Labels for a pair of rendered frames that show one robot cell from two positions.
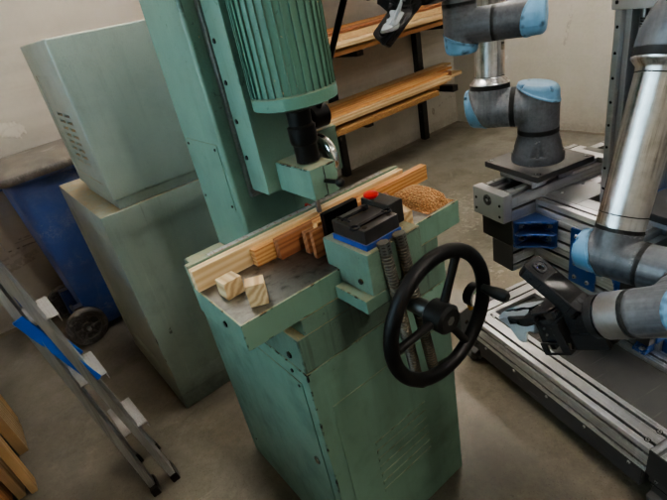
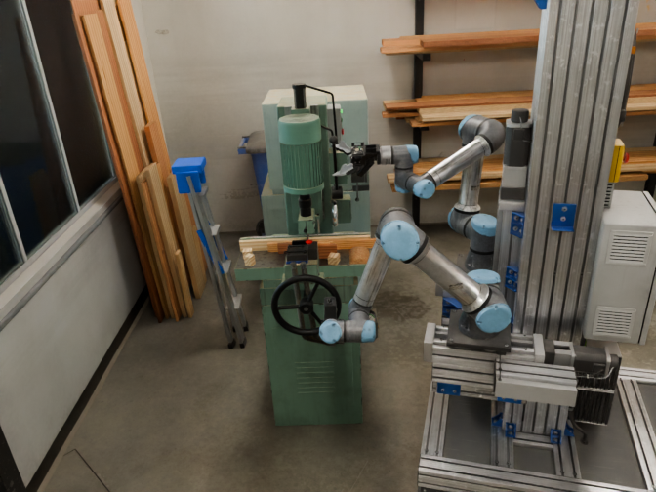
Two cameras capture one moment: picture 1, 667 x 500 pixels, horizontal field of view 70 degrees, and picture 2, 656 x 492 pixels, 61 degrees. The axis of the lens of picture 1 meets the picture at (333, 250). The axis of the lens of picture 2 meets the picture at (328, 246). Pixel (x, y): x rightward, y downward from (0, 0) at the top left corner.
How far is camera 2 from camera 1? 1.74 m
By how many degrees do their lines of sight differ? 32
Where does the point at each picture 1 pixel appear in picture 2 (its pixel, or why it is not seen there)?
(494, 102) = (459, 220)
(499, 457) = (384, 432)
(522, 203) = not seen: hidden behind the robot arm
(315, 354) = (266, 299)
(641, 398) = (458, 439)
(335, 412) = (273, 331)
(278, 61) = (288, 173)
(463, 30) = (397, 181)
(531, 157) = (468, 263)
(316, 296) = (271, 273)
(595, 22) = not seen: outside the picture
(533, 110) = (472, 234)
